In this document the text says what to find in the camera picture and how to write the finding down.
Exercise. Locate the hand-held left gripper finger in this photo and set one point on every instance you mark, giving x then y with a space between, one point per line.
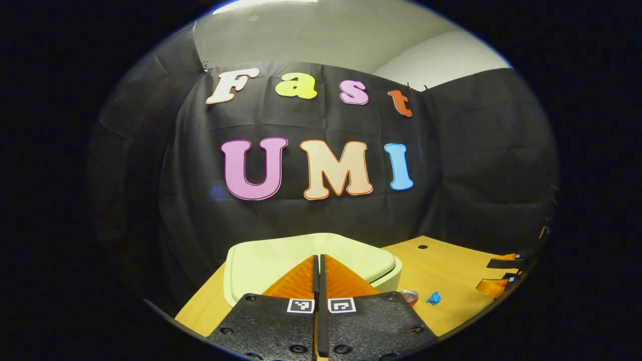
316 283
322 321

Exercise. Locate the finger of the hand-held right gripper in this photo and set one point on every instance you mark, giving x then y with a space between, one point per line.
504 262
494 286

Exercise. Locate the green desktop garbage bin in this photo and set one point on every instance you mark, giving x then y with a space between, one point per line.
271 260

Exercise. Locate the blue paper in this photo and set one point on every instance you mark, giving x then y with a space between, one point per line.
434 299

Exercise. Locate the red pop can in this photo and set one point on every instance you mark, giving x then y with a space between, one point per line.
410 297

